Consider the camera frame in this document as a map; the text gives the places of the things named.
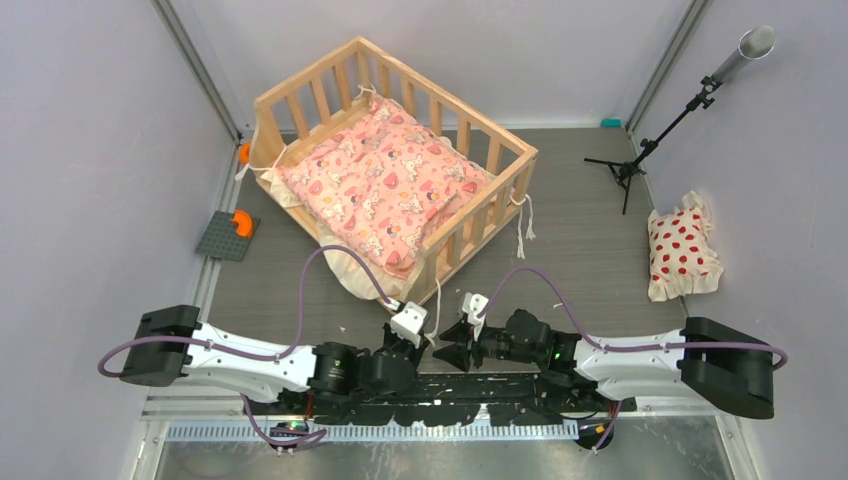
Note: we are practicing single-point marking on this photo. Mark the pink unicorn print cushion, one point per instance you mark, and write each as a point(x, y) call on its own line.
point(395, 208)

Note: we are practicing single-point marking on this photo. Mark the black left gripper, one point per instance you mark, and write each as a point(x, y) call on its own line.
point(414, 353)

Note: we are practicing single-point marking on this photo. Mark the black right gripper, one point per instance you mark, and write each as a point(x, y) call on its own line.
point(458, 353)

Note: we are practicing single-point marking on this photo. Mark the microphone on black stand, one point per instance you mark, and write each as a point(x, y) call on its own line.
point(753, 45)

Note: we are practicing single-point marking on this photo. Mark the white strawberry print pillow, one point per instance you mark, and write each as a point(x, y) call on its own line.
point(681, 261)

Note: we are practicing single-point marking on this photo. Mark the orange and green toy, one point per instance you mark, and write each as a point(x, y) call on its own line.
point(244, 153)

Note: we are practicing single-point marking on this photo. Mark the orange arch toy block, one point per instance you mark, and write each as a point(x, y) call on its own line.
point(243, 223)

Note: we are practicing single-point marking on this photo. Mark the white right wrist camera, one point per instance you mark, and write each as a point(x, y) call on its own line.
point(474, 309)

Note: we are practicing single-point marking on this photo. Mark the small teal block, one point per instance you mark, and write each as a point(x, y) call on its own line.
point(611, 123)

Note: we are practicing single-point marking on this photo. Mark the grey building block plate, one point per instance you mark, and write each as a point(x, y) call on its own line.
point(219, 241)

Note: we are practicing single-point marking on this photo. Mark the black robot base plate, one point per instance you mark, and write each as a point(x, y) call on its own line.
point(511, 399)

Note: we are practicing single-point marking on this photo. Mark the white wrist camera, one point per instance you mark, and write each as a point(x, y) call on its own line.
point(408, 323)
point(474, 309)

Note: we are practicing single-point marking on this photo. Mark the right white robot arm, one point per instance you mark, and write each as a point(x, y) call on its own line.
point(705, 360)

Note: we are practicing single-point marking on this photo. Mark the wooden slatted pet bed frame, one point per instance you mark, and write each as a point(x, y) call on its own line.
point(320, 97)

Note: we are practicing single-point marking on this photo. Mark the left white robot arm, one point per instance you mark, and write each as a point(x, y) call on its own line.
point(173, 344)

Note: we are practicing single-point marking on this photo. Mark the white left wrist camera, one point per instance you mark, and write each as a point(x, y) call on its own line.
point(408, 323)

